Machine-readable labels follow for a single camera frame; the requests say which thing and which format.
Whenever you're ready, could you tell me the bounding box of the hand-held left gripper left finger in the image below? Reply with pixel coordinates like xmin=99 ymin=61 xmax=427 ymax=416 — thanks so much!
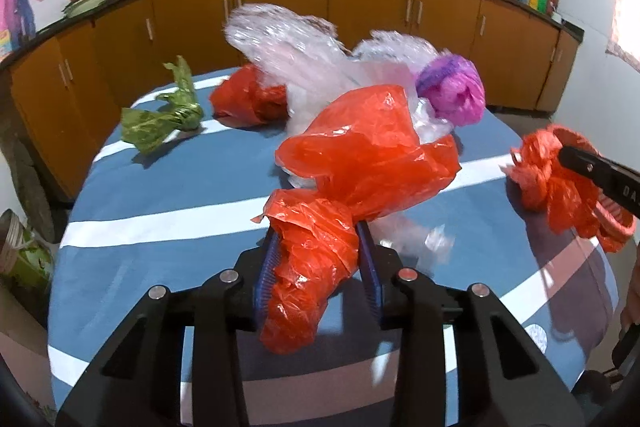
xmin=55 ymin=227 xmax=282 ymax=427

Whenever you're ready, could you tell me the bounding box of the purple plastic bag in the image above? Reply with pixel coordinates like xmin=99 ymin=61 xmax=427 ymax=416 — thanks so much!
xmin=416 ymin=52 xmax=486 ymax=125

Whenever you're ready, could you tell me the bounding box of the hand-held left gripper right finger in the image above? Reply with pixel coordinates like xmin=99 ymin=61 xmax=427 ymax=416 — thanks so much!
xmin=356 ymin=222 xmax=586 ymax=427

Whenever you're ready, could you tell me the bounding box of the orange kitchen cabinet row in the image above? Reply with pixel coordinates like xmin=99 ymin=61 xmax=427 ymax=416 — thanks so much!
xmin=10 ymin=0 xmax=585 ymax=202

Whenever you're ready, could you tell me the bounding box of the dark grey slab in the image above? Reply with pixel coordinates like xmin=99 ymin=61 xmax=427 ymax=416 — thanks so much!
xmin=7 ymin=119 xmax=57 ymax=244

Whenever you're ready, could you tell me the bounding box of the green bucket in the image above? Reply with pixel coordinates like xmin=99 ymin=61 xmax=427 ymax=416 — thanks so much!
xmin=0 ymin=208 xmax=56 ymax=303

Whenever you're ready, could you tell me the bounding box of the clear plastic bag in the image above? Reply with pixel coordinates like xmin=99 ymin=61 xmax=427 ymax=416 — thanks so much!
xmin=222 ymin=2 xmax=453 ymax=188

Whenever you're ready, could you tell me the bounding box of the green plastic bag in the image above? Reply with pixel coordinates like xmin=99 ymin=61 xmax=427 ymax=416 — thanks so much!
xmin=121 ymin=56 xmax=205 ymax=155

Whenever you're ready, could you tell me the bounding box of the blue white striped bed sheet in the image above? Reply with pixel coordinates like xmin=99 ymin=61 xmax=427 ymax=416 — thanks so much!
xmin=47 ymin=67 xmax=621 ymax=427

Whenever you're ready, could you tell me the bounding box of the large red plastic bag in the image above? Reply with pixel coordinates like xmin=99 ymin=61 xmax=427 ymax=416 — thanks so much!
xmin=252 ymin=84 xmax=462 ymax=355

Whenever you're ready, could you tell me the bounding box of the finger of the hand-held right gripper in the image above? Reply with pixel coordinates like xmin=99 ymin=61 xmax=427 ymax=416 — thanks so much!
xmin=557 ymin=146 xmax=640 ymax=215

